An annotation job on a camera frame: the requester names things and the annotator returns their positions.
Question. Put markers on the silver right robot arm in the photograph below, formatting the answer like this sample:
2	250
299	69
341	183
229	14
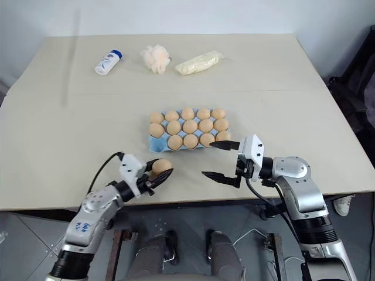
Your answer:
293	171

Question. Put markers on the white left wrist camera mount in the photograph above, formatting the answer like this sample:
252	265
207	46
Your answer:
131	167

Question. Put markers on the white bottle with blue cap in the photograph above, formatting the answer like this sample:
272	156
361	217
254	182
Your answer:
107	63

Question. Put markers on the black chair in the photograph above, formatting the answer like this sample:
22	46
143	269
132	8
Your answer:
360	76

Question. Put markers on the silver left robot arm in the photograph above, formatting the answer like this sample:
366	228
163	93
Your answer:
93	205

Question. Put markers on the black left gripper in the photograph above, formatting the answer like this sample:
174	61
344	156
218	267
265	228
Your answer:
145	184

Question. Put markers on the white shoe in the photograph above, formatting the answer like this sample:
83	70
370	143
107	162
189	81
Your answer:
344	205

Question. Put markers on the clear bag of white filling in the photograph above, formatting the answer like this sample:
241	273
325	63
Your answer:
199	63

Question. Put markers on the blue egg tray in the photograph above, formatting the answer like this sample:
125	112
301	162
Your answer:
156	145

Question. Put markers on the white peach mesh bath pouf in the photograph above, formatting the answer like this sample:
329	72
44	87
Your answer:
155	58

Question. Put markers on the brown egg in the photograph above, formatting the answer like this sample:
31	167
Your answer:
174	126
221	125
190	141
190	126
206	139
205	126
156	130
203	113
187	113
218	113
175	143
172	115
157	117
162	167
223	135

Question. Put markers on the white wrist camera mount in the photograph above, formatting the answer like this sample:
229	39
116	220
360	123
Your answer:
131	167
253	149

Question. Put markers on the black caster wheel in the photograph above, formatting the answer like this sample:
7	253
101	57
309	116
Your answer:
265	212

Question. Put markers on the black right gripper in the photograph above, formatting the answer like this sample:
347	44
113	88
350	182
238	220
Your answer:
244	168

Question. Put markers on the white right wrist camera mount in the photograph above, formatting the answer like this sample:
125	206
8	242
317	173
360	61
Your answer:
253	149

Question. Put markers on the dark grey rounded shape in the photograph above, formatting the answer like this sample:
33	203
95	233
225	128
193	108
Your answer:
149	257
224	254

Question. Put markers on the rusty metal frame bar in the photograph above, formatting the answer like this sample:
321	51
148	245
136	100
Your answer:
117	254
275	254

